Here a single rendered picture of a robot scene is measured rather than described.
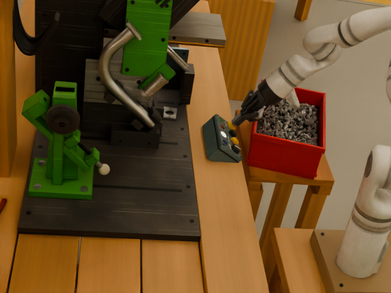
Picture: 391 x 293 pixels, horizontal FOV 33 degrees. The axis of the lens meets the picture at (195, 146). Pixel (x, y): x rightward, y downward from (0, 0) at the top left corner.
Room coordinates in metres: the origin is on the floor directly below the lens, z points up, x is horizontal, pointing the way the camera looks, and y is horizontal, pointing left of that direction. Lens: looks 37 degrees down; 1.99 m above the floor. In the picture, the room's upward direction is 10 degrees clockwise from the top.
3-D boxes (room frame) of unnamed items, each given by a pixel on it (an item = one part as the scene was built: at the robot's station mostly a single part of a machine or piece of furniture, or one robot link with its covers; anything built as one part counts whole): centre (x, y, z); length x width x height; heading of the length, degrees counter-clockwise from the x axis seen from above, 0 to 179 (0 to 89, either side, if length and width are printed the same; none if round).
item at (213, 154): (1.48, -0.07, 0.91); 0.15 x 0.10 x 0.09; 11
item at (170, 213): (1.61, 0.26, 0.89); 1.10 x 0.42 x 0.02; 11
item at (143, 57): (1.55, 0.18, 1.17); 0.13 x 0.12 x 0.20; 11
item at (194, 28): (1.70, 0.18, 1.11); 0.39 x 0.16 x 0.03; 101
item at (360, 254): (1.12, -0.42, 0.98); 0.09 x 0.09 x 0.17; 14
